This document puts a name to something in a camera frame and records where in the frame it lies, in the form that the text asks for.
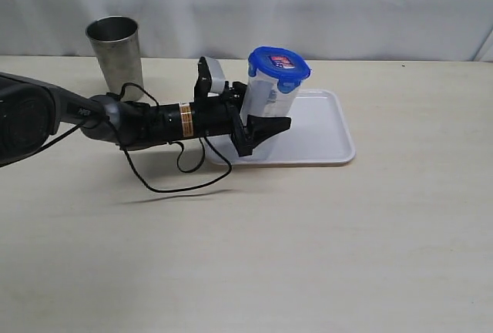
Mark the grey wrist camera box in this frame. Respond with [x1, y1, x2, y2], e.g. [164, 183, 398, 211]
[204, 56, 226, 94]

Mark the clear plastic container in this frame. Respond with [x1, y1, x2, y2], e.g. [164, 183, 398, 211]
[240, 67, 303, 122]

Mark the stainless steel cup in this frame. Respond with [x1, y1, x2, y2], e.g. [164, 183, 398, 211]
[86, 15, 143, 102]

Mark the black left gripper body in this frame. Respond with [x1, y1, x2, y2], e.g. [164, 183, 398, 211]
[191, 56, 253, 156]

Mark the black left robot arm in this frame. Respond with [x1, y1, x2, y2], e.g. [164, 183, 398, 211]
[1, 56, 291, 165]

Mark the black camera cable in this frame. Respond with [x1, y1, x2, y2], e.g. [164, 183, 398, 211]
[42, 81, 233, 193]

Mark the white rectangular tray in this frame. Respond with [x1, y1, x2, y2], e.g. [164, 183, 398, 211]
[210, 89, 356, 167]

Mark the blue plastic lid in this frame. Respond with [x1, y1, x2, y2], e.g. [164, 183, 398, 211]
[248, 46, 311, 94]

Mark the white backdrop curtain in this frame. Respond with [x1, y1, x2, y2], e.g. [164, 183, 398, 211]
[1, 0, 492, 62]

